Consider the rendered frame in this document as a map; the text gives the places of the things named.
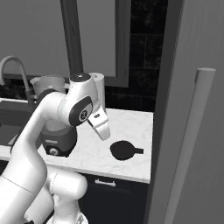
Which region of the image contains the grey fridge door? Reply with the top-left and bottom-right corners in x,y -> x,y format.
144,0 -> 224,224

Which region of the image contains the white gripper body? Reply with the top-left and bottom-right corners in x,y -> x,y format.
87,115 -> 112,142

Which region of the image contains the long grey fridge handle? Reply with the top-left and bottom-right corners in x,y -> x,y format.
163,67 -> 217,224

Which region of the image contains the dark cupboard drawer front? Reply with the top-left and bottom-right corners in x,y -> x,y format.
78,172 -> 150,224

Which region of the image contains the blender with dark grey base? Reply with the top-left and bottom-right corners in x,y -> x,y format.
30,74 -> 79,158

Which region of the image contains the window with dark frame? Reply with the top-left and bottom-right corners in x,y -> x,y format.
0,0 -> 132,88

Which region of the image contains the grey curved tap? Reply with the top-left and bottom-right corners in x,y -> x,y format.
0,55 -> 35,108

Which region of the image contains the black blender lid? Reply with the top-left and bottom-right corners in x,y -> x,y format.
109,140 -> 144,162

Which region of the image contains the dark grey sink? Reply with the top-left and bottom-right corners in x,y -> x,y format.
0,98 -> 39,147

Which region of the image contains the white paper towel roll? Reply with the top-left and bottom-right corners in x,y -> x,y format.
89,72 -> 106,111

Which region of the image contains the small silver drawer handle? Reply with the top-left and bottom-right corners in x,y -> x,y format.
94,178 -> 117,188

